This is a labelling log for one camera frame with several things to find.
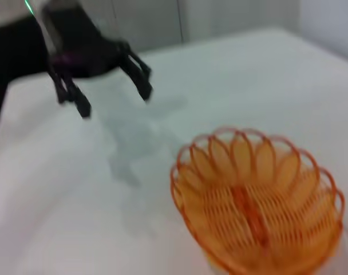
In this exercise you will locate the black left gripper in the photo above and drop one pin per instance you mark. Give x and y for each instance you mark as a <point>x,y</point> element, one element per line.
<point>91,54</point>

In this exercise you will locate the orange woven plastic basket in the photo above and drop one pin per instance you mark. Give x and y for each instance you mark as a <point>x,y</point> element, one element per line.
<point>248,200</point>

